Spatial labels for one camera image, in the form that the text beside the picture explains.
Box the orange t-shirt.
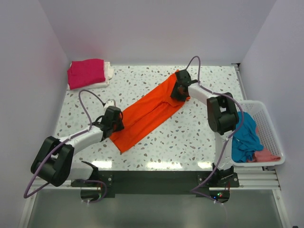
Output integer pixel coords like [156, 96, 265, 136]
[110, 70, 185, 153]

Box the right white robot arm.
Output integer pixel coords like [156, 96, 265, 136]
[171, 70, 239, 187]

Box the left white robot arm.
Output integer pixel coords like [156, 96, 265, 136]
[30, 106, 124, 187]

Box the folded white t-shirt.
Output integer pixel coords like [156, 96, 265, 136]
[80, 62, 114, 89]

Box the folded magenta t-shirt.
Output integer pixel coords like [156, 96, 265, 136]
[67, 58, 106, 90]

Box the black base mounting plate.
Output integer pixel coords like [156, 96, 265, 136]
[71, 171, 240, 202]

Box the white plastic laundry basket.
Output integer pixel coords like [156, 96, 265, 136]
[232, 100, 285, 167]

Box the teal t-shirt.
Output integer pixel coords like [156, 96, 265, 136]
[231, 112, 264, 163]

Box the pink t-shirt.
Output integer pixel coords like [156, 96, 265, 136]
[246, 126, 281, 162]

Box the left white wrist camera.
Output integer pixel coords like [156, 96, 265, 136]
[104, 99, 116, 109]

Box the aluminium frame rail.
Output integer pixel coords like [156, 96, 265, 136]
[29, 166, 281, 190]

